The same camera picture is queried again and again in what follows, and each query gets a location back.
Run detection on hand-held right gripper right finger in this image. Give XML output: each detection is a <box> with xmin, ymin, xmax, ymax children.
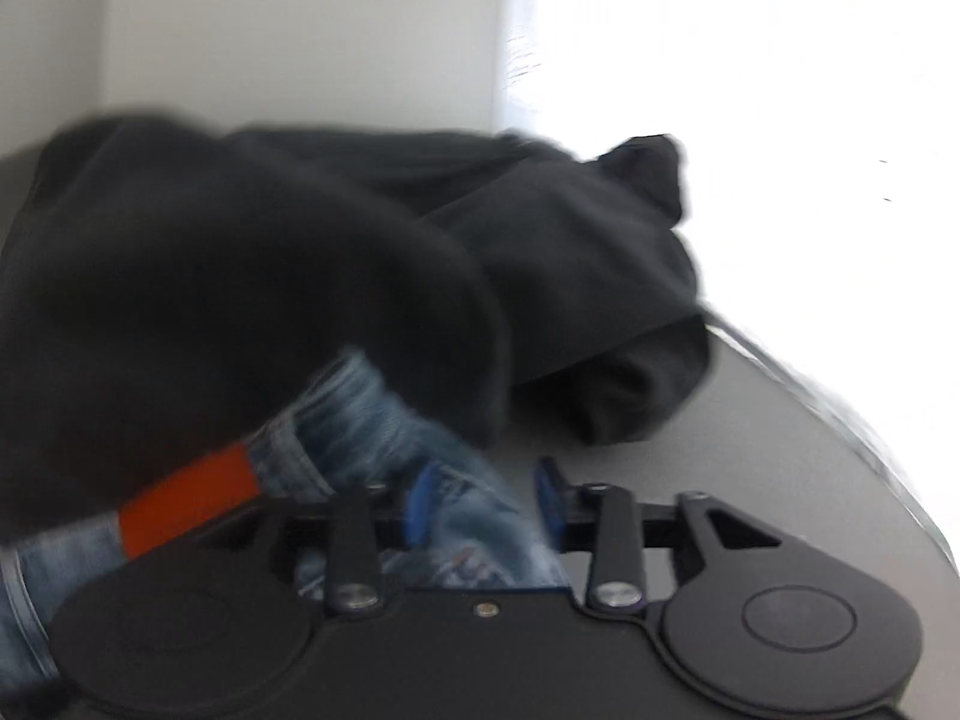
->
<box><xmin>531</xmin><ymin>454</ymin><xmax>809</xmax><ymax>614</ymax></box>

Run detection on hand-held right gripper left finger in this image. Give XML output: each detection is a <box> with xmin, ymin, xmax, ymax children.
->
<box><xmin>322</xmin><ymin>460</ymin><xmax>442</xmax><ymax>614</ymax></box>

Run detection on blue denim jeans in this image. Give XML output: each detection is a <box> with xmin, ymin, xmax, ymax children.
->
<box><xmin>0</xmin><ymin>349</ymin><xmax>572</xmax><ymax>691</ymax></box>

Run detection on black garment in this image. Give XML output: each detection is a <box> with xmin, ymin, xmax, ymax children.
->
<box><xmin>0</xmin><ymin>112</ymin><xmax>713</xmax><ymax>537</ymax></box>

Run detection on orange cloth band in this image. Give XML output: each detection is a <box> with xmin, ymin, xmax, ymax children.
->
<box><xmin>118</xmin><ymin>441</ymin><xmax>262</xmax><ymax>560</ymax></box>

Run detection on white printed curtain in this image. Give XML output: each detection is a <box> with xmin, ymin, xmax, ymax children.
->
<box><xmin>491</xmin><ymin>0</ymin><xmax>960</xmax><ymax>481</ymax></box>

